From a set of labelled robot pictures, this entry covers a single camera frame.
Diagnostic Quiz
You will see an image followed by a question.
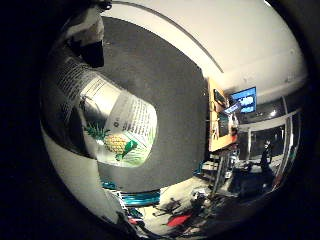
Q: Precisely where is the white printed drink can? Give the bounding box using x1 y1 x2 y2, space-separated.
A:
41 56 159 168

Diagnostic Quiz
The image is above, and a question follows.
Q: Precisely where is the red cloth item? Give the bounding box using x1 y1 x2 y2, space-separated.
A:
165 213 193 229

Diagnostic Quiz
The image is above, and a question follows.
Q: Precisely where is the wooden desk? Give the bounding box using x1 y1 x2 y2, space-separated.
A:
207 78 240 153

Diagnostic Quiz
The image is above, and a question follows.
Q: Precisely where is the monitor with blue screen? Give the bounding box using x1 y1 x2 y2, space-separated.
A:
230 86 258 115

